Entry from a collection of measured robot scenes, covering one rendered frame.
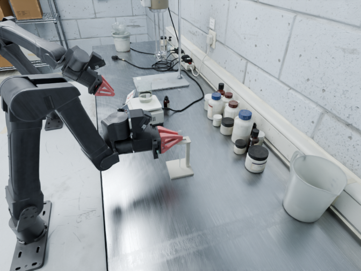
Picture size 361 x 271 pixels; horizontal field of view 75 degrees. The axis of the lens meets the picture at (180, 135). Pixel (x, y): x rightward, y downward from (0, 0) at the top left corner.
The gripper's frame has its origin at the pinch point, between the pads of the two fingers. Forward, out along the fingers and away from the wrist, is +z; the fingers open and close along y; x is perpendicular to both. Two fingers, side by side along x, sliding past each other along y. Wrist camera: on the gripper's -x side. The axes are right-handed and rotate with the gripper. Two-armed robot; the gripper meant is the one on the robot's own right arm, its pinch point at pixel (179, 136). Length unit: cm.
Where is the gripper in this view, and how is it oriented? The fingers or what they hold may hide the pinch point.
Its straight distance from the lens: 74.0
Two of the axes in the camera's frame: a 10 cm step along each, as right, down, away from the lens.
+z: 9.7, -1.4, 2.0
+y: -2.5, -5.8, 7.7
